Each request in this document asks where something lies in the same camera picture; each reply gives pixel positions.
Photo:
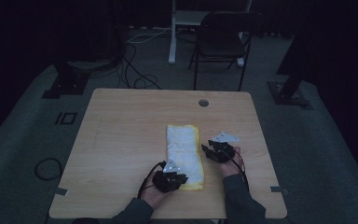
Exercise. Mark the grey tape piece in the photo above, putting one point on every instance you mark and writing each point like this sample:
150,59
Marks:
279,189
61,191

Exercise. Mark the white towel with yellow edge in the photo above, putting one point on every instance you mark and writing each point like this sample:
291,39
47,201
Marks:
185,149

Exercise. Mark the person's left hand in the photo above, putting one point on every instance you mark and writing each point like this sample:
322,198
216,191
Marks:
154,194

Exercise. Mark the black stand base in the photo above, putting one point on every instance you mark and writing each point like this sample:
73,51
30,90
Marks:
68,82

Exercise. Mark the white desk frame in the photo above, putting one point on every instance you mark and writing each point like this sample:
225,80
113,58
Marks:
175,31

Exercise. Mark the grey table grommet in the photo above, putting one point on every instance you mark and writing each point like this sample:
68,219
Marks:
203,103

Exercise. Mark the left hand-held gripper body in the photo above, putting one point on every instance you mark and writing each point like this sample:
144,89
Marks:
166,182

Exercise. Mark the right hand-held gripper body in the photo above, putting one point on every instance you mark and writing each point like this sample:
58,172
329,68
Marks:
225,151

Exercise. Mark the black folding chair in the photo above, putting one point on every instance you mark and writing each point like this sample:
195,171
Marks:
220,40

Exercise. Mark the person's right hand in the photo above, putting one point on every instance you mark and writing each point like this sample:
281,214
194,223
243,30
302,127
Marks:
233,166

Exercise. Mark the black slanted stand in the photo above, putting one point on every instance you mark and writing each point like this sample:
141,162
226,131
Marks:
290,90

